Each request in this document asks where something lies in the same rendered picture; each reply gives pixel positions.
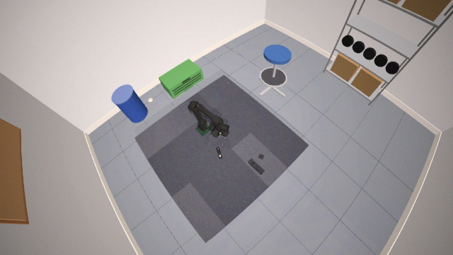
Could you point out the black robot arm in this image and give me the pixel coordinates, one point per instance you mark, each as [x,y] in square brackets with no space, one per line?
[215,119]

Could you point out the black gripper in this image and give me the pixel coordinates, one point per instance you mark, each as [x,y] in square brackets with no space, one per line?
[223,132]

